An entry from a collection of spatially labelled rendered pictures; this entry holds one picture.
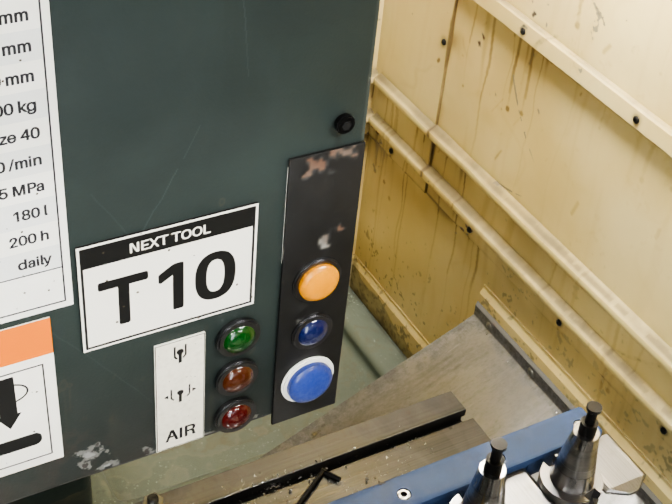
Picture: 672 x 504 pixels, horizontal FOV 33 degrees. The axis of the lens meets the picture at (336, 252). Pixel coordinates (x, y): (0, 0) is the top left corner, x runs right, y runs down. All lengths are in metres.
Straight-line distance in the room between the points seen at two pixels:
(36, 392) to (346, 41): 0.24
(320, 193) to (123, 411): 0.17
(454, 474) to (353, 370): 1.02
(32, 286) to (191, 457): 1.44
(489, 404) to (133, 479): 0.60
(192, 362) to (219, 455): 1.35
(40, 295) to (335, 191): 0.16
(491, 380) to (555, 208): 0.32
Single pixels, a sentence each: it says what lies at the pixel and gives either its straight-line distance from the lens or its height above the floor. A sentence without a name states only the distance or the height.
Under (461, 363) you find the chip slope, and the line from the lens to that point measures 1.86.
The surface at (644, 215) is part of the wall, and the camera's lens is 1.52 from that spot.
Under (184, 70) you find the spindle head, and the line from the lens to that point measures 0.54.
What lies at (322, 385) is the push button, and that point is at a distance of 0.71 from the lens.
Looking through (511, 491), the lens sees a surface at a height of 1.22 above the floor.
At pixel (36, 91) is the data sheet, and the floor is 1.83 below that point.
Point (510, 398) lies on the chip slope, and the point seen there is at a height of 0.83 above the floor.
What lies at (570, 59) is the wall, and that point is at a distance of 1.55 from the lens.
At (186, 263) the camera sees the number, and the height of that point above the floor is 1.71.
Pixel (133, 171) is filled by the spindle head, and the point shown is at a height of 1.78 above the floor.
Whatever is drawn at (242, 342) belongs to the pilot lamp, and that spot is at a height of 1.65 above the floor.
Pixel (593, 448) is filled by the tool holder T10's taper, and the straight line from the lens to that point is 1.14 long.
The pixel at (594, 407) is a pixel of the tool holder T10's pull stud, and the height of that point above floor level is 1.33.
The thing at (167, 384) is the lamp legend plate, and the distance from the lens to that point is 0.66.
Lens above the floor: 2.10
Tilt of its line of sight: 39 degrees down
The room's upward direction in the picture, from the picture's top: 6 degrees clockwise
